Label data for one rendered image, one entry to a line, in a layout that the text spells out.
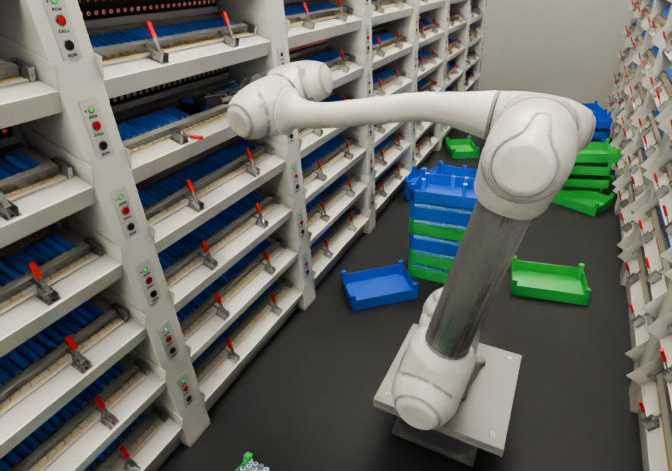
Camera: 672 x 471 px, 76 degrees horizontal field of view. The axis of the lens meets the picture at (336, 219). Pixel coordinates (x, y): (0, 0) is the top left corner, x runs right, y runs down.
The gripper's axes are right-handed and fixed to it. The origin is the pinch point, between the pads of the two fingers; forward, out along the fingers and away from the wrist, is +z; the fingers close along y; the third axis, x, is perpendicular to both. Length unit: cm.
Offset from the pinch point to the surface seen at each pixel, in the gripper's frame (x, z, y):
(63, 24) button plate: -21.6, -10.9, 38.0
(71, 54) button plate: -16.5, -9.6, 38.2
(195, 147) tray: 10.4, -3.3, 12.2
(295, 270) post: 76, 11, -28
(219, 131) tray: 8.8, -4.0, 2.7
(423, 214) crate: 70, -31, -70
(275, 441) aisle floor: 102, -12, 28
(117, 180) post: 9.9, -4.7, 37.2
